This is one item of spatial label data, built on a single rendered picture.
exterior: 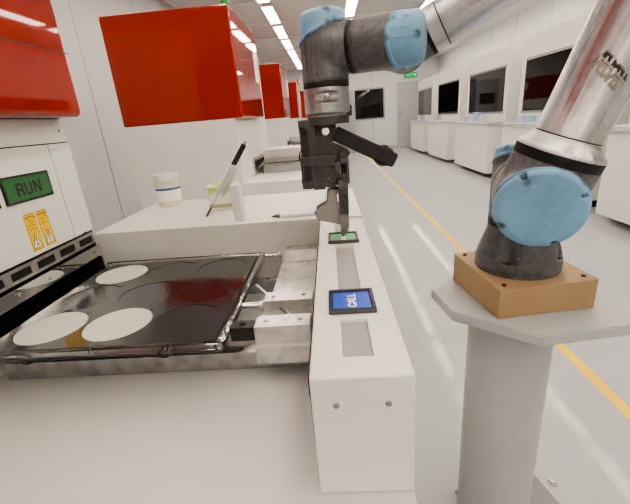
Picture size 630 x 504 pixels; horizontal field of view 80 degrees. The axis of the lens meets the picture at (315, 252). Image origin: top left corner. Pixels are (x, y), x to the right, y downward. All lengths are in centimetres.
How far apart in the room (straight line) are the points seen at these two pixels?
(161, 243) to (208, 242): 11
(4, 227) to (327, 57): 61
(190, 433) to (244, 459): 9
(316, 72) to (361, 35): 8
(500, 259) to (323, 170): 36
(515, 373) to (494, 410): 10
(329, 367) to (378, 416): 6
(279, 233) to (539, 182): 53
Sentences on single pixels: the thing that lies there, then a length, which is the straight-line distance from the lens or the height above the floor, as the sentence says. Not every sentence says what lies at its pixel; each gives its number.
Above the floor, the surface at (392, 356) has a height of 96.
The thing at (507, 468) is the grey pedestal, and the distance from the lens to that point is 102.
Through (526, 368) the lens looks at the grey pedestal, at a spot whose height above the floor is 69.
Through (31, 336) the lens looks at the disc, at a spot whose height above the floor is 90.
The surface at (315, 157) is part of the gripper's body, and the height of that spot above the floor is 112.
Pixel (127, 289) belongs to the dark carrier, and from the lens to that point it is 80.
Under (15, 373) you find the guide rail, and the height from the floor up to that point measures 83.
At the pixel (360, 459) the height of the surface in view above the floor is 86.
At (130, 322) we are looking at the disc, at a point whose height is 90.
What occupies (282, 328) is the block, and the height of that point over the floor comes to 90.
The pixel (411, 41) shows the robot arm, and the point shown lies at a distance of 61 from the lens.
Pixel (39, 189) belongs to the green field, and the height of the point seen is 109.
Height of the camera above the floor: 118
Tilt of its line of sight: 19 degrees down
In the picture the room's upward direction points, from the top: 5 degrees counter-clockwise
